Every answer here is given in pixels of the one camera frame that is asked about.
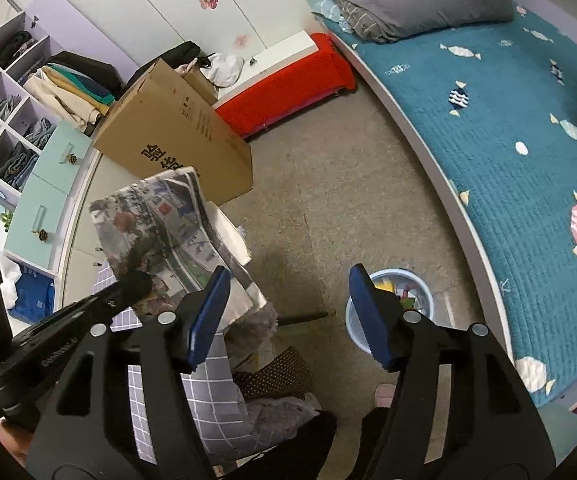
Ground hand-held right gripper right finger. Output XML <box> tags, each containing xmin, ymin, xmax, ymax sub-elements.
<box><xmin>349</xmin><ymin>264</ymin><xmax>555</xmax><ymax>480</ymax></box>

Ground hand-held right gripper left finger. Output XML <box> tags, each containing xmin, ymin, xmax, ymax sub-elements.
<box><xmin>27</xmin><ymin>266</ymin><xmax>232</xmax><ymax>480</ymax></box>

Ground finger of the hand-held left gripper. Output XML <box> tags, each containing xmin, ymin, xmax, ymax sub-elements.
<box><xmin>11</xmin><ymin>270</ymin><xmax>153</xmax><ymax>357</ymax></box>

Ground red green wrapper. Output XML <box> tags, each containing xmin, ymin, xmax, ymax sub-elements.
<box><xmin>397</xmin><ymin>284</ymin><xmax>420</xmax><ymax>311</ymax></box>

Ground light blue plastic basin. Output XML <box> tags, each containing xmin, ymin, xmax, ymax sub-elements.
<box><xmin>346</xmin><ymin>269</ymin><xmax>435</xmax><ymax>357</ymax></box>

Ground newspaper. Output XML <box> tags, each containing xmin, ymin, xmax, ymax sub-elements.
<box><xmin>90</xmin><ymin>166</ymin><xmax>269</xmax><ymax>332</ymax></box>

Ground person's left hand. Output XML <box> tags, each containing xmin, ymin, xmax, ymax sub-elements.
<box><xmin>0</xmin><ymin>420</ymin><xmax>34</xmax><ymax>467</ymax></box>

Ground blue plastic bag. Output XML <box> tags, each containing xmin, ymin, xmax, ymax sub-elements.
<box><xmin>11</xmin><ymin>265</ymin><xmax>57</xmax><ymax>324</ymax></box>

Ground grey patterned cloth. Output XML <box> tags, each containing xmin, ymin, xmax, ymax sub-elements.
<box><xmin>226</xmin><ymin>302</ymin><xmax>280</xmax><ymax>362</ymax></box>

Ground black rod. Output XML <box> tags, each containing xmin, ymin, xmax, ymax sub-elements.
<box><xmin>274</xmin><ymin>311</ymin><xmax>329</xmax><ymax>327</ymax></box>

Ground white curved cabinet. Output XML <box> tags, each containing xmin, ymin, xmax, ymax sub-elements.
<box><xmin>63</xmin><ymin>152</ymin><xmax>120</xmax><ymax>301</ymax></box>

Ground brown dotted cloth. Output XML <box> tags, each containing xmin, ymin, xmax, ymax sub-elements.
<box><xmin>231</xmin><ymin>346</ymin><xmax>314</xmax><ymax>402</ymax></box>

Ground grey checked sheet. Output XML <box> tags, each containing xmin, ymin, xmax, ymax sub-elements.
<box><xmin>98</xmin><ymin>260</ymin><xmax>250</xmax><ymax>467</ymax></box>

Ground person's right leg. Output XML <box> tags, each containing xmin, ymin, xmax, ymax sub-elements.
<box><xmin>359</xmin><ymin>405</ymin><xmax>395</xmax><ymax>480</ymax></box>

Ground person's leg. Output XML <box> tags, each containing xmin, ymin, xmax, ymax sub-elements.
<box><xmin>359</xmin><ymin>405</ymin><xmax>395</xmax><ymax>480</ymax></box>
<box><xmin>228</xmin><ymin>410</ymin><xmax>339</xmax><ymax>480</ymax></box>

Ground mint drawer unit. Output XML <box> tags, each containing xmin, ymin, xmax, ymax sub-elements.
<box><xmin>3</xmin><ymin>120</ymin><xmax>94</xmax><ymax>274</ymax></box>

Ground lilac crumpled cloth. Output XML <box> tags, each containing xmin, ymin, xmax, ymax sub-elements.
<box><xmin>241</xmin><ymin>392</ymin><xmax>322</xmax><ymax>461</ymax></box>

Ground folded denim clothes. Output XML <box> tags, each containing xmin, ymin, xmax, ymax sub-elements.
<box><xmin>0</xmin><ymin>95</ymin><xmax>24</xmax><ymax>124</ymax></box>
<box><xmin>23</xmin><ymin>117</ymin><xmax>57</xmax><ymax>149</ymax></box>
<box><xmin>0</xmin><ymin>142</ymin><xmax>40</xmax><ymax>181</ymax></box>

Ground person's left leg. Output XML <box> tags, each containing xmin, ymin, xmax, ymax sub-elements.
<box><xmin>228</xmin><ymin>410</ymin><xmax>339</xmax><ymax>480</ymax></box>

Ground large cardboard box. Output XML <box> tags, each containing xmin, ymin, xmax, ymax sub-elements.
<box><xmin>93</xmin><ymin>57</ymin><xmax>253</xmax><ymax>206</ymax></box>

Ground teal candy-print bed mattress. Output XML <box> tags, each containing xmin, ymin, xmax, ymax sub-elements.
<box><xmin>319</xmin><ymin>7</ymin><xmax>577</xmax><ymax>409</ymax></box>

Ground beige garment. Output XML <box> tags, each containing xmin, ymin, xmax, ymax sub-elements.
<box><xmin>23</xmin><ymin>72</ymin><xmax>100</xmax><ymax>132</ymax></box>

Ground teal garment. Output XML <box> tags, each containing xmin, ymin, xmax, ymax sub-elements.
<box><xmin>51</xmin><ymin>62</ymin><xmax>114</xmax><ymax>106</ymax></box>

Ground black hanging garment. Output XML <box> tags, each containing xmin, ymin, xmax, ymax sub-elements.
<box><xmin>51</xmin><ymin>51</ymin><xmax>124</xmax><ymax>104</ymax></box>

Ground red storage bench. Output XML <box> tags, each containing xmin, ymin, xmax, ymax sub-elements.
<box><xmin>213</xmin><ymin>33</ymin><xmax>357</xmax><ymax>139</ymax></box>

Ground white cloth bag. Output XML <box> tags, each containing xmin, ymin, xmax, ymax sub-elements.
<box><xmin>203</xmin><ymin>52</ymin><xmax>244</xmax><ymax>89</ymax></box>

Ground black folded clothes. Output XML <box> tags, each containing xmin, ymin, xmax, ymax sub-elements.
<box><xmin>0</xmin><ymin>30</ymin><xmax>34</xmax><ymax>69</ymax></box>

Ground grey plaid folded blanket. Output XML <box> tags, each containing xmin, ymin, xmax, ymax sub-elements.
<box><xmin>336</xmin><ymin>0</ymin><xmax>395</xmax><ymax>44</ymax></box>

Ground white wardrobe doors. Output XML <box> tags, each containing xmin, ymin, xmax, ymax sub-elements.
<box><xmin>56</xmin><ymin>0</ymin><xmax>315</xmax><ymax>81</ymax></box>

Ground light blue pillow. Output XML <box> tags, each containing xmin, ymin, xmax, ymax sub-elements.
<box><xmin>313</xmin><ymin>0</ymin><xmax>344</xmax><ymax>21</ymax></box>

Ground curved white bed frame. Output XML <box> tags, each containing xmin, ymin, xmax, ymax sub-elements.
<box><xmin>299</xmin><ymin>0</ymin><xmax>577</xmax><ymax>419</ymax></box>

